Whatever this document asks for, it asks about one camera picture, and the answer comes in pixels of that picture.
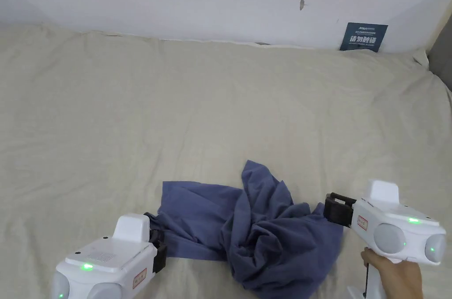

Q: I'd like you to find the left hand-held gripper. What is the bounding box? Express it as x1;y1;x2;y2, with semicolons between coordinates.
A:
50;214;168;299

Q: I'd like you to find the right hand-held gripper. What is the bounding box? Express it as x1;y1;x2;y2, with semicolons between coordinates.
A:
324;180;447;299

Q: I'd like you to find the dark blue shirt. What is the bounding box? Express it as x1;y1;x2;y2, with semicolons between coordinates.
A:
143;159;345;292

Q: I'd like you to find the person's right hand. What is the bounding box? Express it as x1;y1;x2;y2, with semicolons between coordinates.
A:
360;247;423;299

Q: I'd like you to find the bed with beige sheet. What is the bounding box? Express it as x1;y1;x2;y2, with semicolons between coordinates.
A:
0;23;452;299

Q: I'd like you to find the grey padded headboard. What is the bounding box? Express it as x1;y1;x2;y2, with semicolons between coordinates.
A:
426;18;452;89

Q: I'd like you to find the dark blue card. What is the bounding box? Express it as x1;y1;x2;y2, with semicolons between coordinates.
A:
340;23;389;53

